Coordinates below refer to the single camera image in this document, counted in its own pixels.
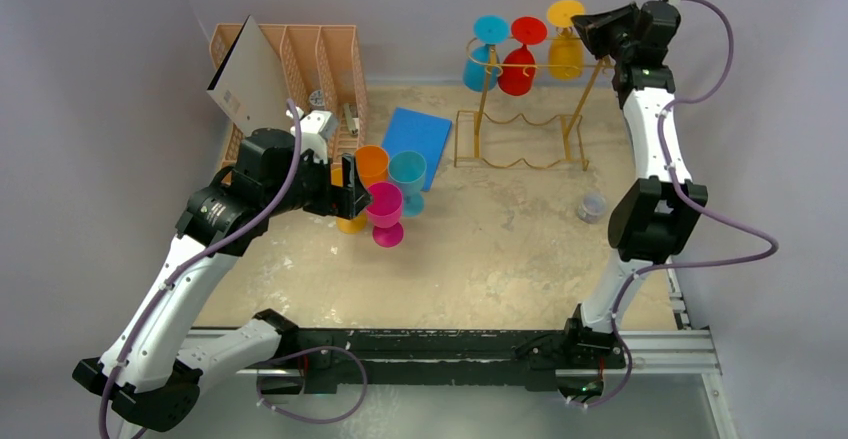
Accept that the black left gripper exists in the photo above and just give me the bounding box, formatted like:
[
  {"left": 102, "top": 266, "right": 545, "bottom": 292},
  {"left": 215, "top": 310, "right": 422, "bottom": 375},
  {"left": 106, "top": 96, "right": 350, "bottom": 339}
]
[{"left": 264, "top": 145, "right": 371, "bottom": 218}]

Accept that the yellow front wine glass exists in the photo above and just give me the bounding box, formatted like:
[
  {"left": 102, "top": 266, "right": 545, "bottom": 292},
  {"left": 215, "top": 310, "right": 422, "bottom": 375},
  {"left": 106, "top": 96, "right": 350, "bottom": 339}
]
[{"left": 331, "top": 167, "right": 367, "bottom": 234}]

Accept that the yellow wine glass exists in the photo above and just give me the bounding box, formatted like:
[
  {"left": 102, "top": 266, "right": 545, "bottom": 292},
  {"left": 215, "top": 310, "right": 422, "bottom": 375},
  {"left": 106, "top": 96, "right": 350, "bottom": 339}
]
[
  {"left": 331, "top": 167, "right": 367, "bottom": 234},
  {"left": 546, "top": 0, "right": 585, "bottom": 81}
]

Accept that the magenta wine glass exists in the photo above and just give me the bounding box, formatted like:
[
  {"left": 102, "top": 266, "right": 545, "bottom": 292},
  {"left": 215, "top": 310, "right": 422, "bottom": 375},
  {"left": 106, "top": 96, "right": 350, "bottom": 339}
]
[{"left": 366, "top": 181, "right": 404, "bottom": 248}]

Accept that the orange wine glass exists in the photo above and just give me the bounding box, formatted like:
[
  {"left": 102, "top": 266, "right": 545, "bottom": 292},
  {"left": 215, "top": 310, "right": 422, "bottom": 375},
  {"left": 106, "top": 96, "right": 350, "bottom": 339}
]
[{"left": 354, "top": 145, "right": 390, "bottom": 188}]

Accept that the light blue front wine glass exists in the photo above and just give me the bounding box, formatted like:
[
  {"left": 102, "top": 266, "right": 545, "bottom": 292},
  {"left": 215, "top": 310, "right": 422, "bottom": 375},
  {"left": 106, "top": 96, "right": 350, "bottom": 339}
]
[{"left": 388, "top": 151, "right": 427, "bottom": 217}]

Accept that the light blue wine glass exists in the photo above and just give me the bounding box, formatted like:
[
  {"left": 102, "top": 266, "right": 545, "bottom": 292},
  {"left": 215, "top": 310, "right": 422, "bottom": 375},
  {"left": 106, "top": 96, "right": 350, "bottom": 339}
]
[
  {"left": 388, "top": 151, "right": 427, "bottom": 217},
  {"left": 462, "top": 15, "right": 510, "bottom": 93}
]

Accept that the red wine glass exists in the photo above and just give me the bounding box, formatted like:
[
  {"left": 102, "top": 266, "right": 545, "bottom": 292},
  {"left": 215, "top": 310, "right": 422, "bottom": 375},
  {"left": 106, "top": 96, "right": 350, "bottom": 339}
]
[{"left": 498, "top": 16, "right": 547, "bottom": 96}]

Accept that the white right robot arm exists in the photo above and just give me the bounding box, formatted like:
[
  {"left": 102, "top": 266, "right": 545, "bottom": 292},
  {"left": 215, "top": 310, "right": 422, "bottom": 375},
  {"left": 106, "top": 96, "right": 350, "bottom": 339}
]
[{"left": 561, "top": 0, "right": 708, "bottom": 366}]

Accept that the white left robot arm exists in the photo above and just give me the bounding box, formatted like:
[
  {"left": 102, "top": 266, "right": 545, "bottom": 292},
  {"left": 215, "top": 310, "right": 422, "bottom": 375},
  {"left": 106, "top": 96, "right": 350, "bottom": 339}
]
[{"left": 73, "top": 129, "right": 372, "bottom": 438}]

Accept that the gold metal wine glass rack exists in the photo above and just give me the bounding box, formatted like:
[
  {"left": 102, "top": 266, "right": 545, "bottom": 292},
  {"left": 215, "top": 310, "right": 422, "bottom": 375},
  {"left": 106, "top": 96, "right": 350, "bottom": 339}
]
[{"left": 451, "top": 38, "right": 612, "bottom": 171}]

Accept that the blue notebook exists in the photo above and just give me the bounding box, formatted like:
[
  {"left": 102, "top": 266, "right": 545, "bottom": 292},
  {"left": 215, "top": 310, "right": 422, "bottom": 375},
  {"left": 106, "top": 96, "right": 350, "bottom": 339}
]
[{"left": 381, "top": 107, "right": 453, "bottom": 192}]

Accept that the small jar in organizer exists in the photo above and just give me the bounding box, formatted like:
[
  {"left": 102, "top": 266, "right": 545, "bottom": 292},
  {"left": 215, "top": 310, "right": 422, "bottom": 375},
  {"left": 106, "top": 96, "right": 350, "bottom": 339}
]
[{"left": 308, "top": 89, "right": 326, "bottom": 110}]

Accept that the grey board in organizer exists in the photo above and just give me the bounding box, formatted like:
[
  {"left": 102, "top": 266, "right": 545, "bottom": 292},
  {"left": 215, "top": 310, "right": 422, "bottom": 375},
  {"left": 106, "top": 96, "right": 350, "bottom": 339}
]
[{"left": 206, "top": 15, "right": 291, "bottom": 136}]

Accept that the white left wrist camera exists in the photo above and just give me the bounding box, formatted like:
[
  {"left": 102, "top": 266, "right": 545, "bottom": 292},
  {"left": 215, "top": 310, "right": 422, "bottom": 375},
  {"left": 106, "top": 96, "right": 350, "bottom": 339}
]
[{"left": 295, "top": 106, "right": 339, "bottom": 164}]

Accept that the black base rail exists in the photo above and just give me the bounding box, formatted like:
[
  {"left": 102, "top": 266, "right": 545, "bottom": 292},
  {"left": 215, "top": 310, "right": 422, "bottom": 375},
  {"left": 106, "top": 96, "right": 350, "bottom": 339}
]
[{"left": 255, "top": 326, "right": 626, "bottom": 394}]

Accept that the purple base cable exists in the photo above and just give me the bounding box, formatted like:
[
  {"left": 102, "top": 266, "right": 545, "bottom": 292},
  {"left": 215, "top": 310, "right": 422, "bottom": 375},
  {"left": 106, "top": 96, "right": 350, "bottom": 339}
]
[{"left": 254, "top": 344, "right": 370, "bottom": 425}]

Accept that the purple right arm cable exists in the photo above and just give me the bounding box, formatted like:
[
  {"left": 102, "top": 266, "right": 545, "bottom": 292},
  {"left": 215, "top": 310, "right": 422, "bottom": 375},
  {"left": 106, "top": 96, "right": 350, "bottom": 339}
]
[{"left": 566, "top": 0, "right": 780, "bottom": 409}]

